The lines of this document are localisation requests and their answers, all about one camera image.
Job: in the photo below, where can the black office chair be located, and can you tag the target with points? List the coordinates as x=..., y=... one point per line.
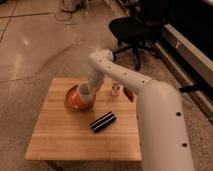
x=144, y=24

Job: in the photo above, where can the small clear bottle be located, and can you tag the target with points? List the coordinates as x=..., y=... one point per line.
x=115, y=89

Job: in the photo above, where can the wooden table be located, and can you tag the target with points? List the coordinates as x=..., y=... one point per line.
x=64, y=134

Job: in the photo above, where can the orange ceramic bowl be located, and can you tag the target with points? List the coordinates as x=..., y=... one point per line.
x=72, y=100

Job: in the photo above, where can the white ceramic cup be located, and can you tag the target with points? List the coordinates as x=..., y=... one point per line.
x=84, y=93

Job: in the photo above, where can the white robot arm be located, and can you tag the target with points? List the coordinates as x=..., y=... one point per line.
x=162, y=129

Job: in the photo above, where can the black white striped box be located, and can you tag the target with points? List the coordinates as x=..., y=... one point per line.
x=102, y=122

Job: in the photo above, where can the dark red oval object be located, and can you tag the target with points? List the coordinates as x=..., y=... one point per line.
x=128, y=94

